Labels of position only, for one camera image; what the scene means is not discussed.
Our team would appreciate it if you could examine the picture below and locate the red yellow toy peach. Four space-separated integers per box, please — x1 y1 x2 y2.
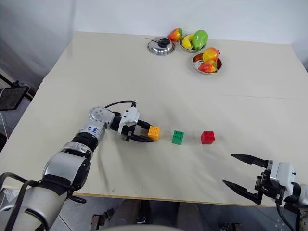
202 47 221 62
197 60 218 74
167 28 183 42

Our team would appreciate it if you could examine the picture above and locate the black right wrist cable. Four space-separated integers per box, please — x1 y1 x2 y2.
275 199 298 231

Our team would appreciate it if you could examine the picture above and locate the steel bowl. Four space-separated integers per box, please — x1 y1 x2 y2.
179 35 205 53
192 52 223 76

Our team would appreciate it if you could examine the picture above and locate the black mesh stand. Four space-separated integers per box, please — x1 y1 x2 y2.
0 80 31 112

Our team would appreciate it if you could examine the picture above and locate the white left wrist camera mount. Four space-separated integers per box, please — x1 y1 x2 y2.
117 107 141 135

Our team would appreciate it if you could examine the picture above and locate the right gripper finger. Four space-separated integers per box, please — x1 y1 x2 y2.
231 154 269 168
222 179 263 205

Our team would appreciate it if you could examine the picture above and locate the orange toy cube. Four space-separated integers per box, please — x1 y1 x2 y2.
148 126 161 141

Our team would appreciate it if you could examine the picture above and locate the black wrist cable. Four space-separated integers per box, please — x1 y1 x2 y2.
104 100 137 109
275 199 298 231

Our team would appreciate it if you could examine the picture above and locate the green toy cube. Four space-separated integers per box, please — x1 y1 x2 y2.
171 130 185 145

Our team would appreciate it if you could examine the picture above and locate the black shoulder cable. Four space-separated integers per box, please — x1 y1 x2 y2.
0 171 51 231

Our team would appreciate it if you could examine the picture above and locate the green toy mango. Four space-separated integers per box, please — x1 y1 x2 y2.
192 29 208 51

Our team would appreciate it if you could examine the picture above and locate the red toy cube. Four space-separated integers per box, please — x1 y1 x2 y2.
200 131 216 145

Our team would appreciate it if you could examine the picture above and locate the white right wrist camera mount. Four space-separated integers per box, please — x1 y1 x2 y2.
267 160 296 191

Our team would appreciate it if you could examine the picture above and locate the yellow toy banana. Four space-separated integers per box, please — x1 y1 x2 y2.
181 34 195 49

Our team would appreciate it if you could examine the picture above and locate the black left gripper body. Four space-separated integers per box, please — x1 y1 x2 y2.
121 119 145 143

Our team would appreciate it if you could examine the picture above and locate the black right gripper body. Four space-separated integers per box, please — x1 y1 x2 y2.
254 168 286 202

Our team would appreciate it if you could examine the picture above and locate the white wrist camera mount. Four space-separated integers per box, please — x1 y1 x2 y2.
117 107 141 135
267 160 296 191

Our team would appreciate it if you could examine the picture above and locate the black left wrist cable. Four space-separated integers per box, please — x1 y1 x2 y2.
104 100 137 109

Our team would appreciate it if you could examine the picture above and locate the steel pot lid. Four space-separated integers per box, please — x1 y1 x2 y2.
147 36 175 56

